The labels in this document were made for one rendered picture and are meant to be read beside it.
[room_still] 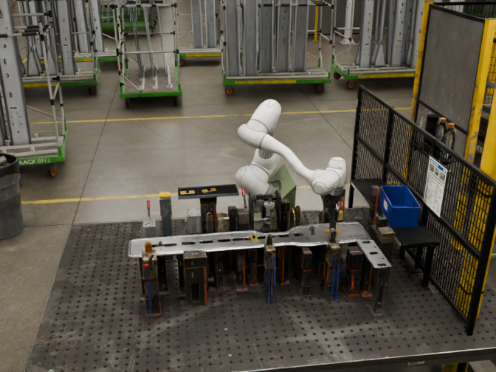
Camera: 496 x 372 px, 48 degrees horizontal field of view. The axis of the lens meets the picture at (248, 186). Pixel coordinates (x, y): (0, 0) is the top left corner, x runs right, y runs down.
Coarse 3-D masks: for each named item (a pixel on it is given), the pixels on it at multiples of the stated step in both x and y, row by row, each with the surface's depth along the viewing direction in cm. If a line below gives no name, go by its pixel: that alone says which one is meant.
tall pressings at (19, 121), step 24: (0, 0) 601; (0, 24) 609; (0, 48) 616; (0, 72) 631; (0, 96) 661; (24, 96) 645; (0, 120) 649; (24, 120) 651; (0, 144) 653; (24, 144) 659
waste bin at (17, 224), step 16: (0, 160) 511; (16, 160) 505; (0, 176) 490; (16, 176) 507; (0, 192) 497; (16, 192) 513; (0, 208) 503; (16, 208) 517; (0, 224) 509; (16, 224) 521
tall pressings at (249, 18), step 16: (256, 0) 932; (272, 0) 956; (288, 0) 962; (304, 0) 966; (256, 16) 941; (272, 16) 965; (288, 16) 973; (304, 16) 977; (256, 32) 950; (272, 32) 975; (288, 32) 981; (304, 32) 986; (256, 48) 959; (272, 48) 984; (288, 48) 989; (304, 48) 994; (256, 64) 969; (272, 64) 994; (288, 64) 997; (304, 64) 1000
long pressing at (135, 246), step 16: (320, 224) 333; (336, 224) 334; (352, 224) 334; (144, 240) 317; (160, 240) 317; (176, 240) 317; (192, 240) 317; (208, 240) 317; (272, 240) 317; (288, 240) 317; (304, 240) 317; (320, 240) 317; (336, 240) 317; (352, 240) 317; (128, 256) 303
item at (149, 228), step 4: (144, 220) 326; (148, 220) 326; (152, 220) 326; (144, 224) 321; (148, 224) 321; (152, 224) 321; (144, 228) 319; (148, 228) 320; (152, 228) 320; (144, 232) 321; (148, 232) 321; (152, 232) 321; (144, 236) 322; (148, 236) 322; (152, 236) 322; (156, 260) 330
